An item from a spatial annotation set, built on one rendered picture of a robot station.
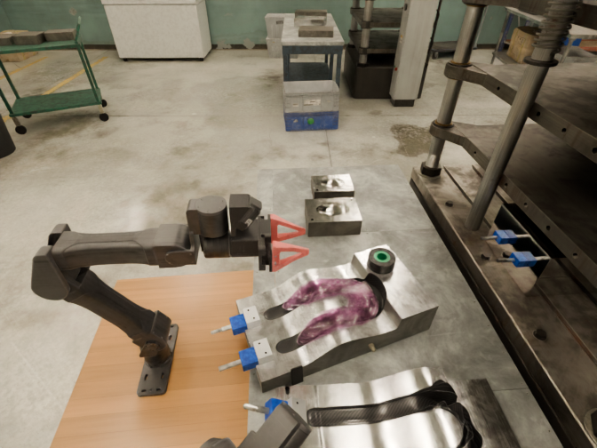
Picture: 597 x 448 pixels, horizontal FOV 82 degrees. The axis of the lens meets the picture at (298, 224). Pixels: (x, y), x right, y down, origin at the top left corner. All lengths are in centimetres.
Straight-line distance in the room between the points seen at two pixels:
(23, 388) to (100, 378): 119
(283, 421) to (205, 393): 48
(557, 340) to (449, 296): 30
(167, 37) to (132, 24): 56
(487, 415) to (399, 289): 34
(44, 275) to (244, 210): 39
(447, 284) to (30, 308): 226
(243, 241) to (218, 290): 52
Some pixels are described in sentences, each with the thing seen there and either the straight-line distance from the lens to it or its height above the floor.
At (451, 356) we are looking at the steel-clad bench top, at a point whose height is 80.
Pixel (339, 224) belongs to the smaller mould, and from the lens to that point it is 128.
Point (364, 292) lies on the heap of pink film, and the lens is 102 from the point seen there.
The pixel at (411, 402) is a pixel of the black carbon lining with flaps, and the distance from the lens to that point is 85.
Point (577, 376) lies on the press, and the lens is 123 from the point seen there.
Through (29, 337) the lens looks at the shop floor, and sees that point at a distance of 245.
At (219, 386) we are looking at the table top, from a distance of 98.
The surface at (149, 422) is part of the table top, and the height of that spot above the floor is 80.
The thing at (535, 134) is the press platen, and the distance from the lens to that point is 178.
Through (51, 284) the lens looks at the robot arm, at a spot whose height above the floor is 116.
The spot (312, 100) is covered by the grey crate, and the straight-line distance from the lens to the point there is 392.
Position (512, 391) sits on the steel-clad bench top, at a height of 80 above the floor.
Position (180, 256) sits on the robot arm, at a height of 121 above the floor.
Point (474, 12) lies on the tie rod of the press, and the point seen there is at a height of 146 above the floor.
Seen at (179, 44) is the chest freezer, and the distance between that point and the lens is 700.
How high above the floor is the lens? 167
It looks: 39 degrees down
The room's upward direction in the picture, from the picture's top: straight up
